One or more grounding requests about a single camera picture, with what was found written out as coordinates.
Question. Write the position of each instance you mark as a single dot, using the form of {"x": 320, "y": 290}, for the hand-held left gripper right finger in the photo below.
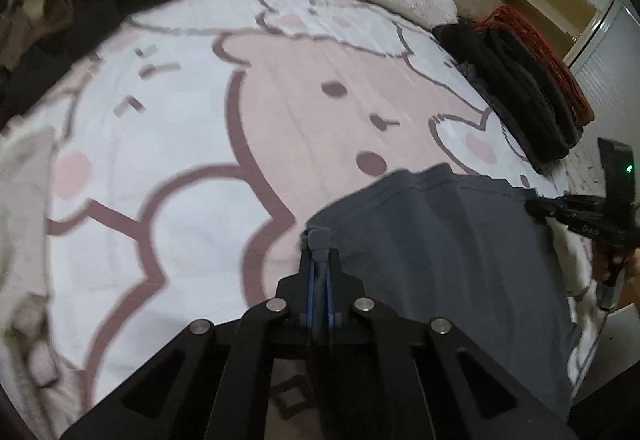
{"x": 329, "y": 295}

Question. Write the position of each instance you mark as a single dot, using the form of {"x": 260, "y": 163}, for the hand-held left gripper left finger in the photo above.
{"x": 312, "y": 292}

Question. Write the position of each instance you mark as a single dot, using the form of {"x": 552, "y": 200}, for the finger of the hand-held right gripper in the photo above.
{"x": 560, "y": 210}

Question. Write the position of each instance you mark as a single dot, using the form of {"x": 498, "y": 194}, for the dark crumpled clothes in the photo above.
{"x": 60, "y": 44}

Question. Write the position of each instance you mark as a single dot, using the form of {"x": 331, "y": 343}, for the person's right hand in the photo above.
{"x": 631, "y": 265}

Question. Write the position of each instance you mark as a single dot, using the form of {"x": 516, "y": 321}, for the dark grey folded garment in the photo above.
{"x": 505, "y": 119}

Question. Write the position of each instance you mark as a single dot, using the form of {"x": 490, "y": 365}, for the white roller shutter door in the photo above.
{"x": 610, "y": 64}

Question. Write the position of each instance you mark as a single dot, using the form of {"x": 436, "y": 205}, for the black folded garment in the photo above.
{"x": 510, "y": 74}

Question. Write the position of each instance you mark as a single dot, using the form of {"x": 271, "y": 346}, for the red plaid folded garment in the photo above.
{"x": 545, "y": 44}

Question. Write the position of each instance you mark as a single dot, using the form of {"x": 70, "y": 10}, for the bear print bedsheet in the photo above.
{"x": 190, "y": 144}

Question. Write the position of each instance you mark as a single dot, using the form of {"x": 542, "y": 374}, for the white crumpled cloth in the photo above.
{"x": 22, "y": 230}

